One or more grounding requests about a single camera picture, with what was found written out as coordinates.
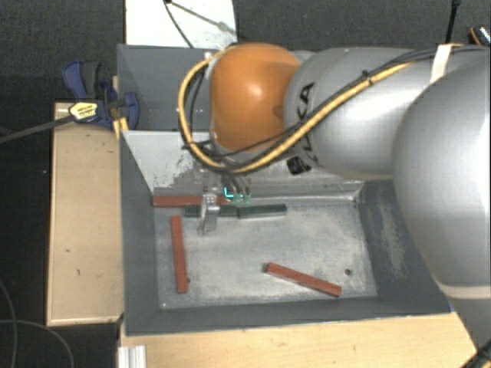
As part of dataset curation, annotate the red-brown flat block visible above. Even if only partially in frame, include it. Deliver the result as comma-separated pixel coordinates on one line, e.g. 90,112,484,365
262,261,343,299
152,194,232,209
170,215,190,295

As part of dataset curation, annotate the grey metal bin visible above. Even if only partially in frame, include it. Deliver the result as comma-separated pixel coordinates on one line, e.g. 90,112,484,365
116,43,452,337

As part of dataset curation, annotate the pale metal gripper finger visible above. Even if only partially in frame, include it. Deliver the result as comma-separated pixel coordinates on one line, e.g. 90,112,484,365
201,192,220,235
196,204,208,238

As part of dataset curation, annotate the pale wood flat board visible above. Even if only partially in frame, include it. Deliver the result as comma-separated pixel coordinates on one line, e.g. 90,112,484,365
45,101,125,327

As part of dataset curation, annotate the black cylinder on white bracket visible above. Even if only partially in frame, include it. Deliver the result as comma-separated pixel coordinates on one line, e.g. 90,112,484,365
286,155,312,176

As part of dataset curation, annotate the dark green flat block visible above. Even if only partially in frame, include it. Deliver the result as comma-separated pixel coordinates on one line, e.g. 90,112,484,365
183,204,239,219
236,203,288,220

